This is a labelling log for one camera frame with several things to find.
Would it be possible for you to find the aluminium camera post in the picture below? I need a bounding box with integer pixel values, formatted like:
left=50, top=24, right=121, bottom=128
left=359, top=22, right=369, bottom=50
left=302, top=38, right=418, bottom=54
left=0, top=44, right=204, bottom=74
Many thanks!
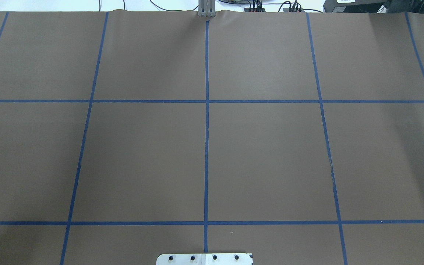
left=197, top=0, right=216, bottom=17

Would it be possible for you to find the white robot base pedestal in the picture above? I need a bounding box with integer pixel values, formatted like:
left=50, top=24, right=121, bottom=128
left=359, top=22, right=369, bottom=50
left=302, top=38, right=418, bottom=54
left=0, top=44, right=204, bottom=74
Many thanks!
left=156, top=253, right=254, bottom=265

